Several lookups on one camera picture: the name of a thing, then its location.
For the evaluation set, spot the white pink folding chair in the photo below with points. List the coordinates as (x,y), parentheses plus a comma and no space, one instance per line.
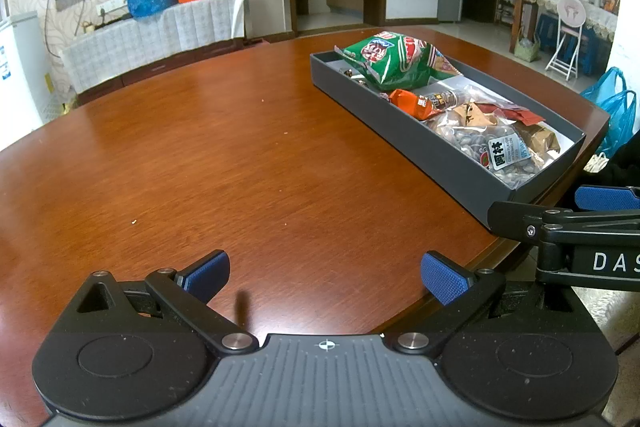
(570,14)

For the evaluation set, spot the white chest freezer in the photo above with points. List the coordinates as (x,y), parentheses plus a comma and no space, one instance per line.
(20,72)

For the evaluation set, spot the brown foil candy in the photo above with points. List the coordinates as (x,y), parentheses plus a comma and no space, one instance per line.
(349,71)
(364,82)

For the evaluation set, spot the grey cardboard box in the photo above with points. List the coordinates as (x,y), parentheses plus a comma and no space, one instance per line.
(400,142)

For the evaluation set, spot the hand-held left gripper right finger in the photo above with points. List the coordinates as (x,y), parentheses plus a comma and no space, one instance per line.
(445,277)

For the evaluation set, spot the orange snack packet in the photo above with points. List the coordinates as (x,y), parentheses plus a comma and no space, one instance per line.
(410,103)

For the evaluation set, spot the blue label seed packet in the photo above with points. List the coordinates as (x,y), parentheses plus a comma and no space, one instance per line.
(505,167)

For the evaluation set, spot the white power strip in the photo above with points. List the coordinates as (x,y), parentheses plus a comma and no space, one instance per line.
(110,5)

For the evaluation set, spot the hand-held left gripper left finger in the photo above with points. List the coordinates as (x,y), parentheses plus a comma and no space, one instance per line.
(205,269)

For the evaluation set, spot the red snack packet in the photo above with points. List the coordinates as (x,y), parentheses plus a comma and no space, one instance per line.
(517,112)

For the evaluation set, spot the dark striped snack stick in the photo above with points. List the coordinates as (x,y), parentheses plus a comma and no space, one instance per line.
(442,99)

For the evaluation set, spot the green basket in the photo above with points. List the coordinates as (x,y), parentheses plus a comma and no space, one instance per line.
(527,51)

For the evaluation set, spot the blue plastic stools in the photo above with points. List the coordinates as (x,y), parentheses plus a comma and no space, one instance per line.
(595,52)

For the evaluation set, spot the white checked cloth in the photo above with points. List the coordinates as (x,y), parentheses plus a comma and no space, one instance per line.
(150,37)

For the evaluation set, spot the person's black trouser leg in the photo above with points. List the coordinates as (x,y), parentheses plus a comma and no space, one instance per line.
(620,167)

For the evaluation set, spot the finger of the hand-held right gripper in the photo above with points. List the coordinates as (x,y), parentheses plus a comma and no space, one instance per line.
(605,198)
(515,219)

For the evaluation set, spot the green snack bag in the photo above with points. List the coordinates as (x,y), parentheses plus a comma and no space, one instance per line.
(395,67)

